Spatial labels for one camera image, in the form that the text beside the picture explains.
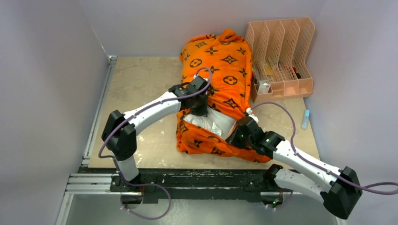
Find white pillow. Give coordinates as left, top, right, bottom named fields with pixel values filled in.
left=183, top=108, right=237, bottom=140

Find orange patterned pillowcase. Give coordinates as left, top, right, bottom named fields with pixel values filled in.
left=176, top=29, right=269, bottom=163

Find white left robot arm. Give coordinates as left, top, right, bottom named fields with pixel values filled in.
left=100, top=75, right=212, bottom=192

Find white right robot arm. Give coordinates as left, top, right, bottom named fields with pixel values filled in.
left=226, top=117, right=362, bottom=219

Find small white red box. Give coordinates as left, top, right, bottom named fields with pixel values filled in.
left=256, top=80, right=271, bottom=94

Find set of coloured markers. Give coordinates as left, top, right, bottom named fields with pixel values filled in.
left=251, top=65, right=258, bottom=84

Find light blue glue stick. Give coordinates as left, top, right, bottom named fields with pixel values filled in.
left=301, top=109, right=310, bottom=129

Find yellow notepad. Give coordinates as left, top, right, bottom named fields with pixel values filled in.
left=264, top=63, right=274, bottom=76

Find red black round object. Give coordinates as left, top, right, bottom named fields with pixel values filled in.
left=292, top=67, right=301, bottom=79

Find pink desk file organizer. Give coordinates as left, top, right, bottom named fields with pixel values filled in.
left=245, top=17, right=315, bottom=104

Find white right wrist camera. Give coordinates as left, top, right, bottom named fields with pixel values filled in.
left=245, top=107, right=259, bottom=123

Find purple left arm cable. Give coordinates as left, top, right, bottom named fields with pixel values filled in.
left=98, top=67, right=213, bottom=187

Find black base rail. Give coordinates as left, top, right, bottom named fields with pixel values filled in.
left=77, top=167, right=293, bottom=204

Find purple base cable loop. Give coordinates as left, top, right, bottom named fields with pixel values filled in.
left=120, top=183, right=172, bottom=220

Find aluminium frame rails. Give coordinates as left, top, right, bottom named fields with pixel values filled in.
left=56, top=56, right=160, bottom=225

